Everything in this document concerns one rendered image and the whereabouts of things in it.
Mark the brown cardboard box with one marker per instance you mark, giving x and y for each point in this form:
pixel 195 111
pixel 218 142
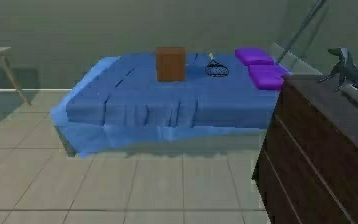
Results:
pixel 170 65

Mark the blue bed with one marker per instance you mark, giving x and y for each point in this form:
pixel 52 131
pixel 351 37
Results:
pixel 187 103

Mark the pale wooden table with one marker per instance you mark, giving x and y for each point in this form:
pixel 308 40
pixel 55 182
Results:
pixel 0 63

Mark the black tennis racket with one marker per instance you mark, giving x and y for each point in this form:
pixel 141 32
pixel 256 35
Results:
pixel 217 70

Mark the dark brown chest of drawers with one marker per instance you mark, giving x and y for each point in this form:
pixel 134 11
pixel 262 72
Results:
pixel 317 146

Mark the purple pillow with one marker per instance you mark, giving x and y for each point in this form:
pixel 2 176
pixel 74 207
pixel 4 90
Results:
pixel 267 76
pixel 253 55

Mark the dark grey dinosaur statue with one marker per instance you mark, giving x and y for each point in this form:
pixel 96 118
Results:
pixel 345 66

